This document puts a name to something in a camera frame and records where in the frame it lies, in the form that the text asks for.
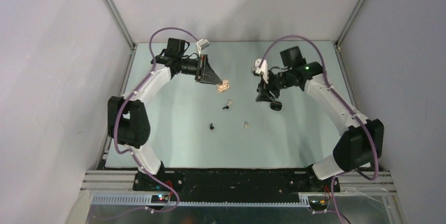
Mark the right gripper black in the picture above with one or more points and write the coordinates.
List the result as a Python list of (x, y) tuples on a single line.
[(263, 97)]

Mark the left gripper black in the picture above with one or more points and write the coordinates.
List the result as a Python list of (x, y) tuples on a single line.
[(205, 73)]

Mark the beige earbud charging case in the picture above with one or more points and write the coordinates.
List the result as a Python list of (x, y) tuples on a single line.
[(224, 86)]

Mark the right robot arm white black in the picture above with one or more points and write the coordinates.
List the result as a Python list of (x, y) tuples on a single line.
[(361, 138)]

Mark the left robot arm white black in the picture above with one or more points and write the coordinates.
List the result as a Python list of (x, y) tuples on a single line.
[(127, 116)]

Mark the black earbud charging case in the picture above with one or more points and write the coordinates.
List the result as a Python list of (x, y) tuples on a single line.
[(276, 106)]

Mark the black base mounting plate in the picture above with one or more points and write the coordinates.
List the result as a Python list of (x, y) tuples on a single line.
[(235, 185)]

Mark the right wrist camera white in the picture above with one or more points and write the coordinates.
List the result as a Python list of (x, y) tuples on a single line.
[(260, 68)]

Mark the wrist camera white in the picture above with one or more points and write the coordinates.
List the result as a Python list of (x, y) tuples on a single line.
[(260, 68), (201, 45)]

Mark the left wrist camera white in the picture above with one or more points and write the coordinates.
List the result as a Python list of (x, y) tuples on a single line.
[(201, 45)]

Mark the aluminium frame rail front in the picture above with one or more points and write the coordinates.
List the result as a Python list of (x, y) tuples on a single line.
[(121, 182)]

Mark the left corner aluminium post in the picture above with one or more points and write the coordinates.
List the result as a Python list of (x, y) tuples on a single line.
[(119, 21)]

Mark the corner aluminium post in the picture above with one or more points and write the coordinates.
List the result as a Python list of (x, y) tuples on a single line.
[(119, 21), (350, 21)]

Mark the white cable duct strip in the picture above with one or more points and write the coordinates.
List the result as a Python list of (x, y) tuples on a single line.
[(147, 200)]

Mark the right corner aluminium post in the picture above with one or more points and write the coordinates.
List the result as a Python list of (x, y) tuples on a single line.
[(350, 21)]

